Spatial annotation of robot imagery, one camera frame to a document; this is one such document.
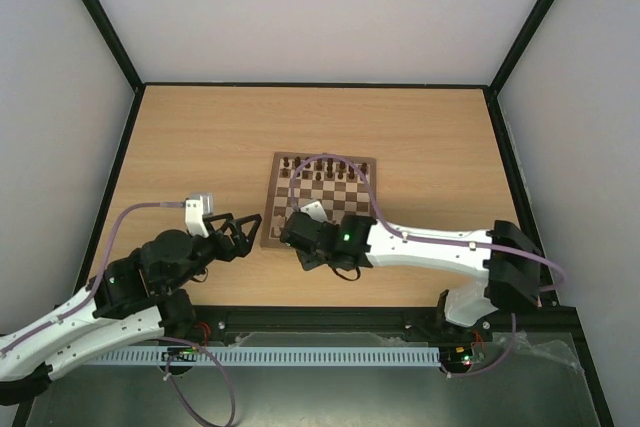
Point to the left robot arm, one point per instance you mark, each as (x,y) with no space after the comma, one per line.
(138,298)

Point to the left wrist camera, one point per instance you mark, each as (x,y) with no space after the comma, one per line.
(197,207)

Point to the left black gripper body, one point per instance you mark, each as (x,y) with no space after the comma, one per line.
(226,251)

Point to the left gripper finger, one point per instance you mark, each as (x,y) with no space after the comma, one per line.
(220,226)
(243,232)

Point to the wooden chess board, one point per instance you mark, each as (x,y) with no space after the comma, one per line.
(341,199)

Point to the black aluminium frame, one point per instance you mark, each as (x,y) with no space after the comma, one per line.
(554,318)

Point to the white slotted cable duct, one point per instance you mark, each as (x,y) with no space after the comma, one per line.
(274,356)

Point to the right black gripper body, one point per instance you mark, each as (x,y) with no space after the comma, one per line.
(310,258)

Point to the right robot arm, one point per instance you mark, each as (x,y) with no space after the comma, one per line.
(503,265)

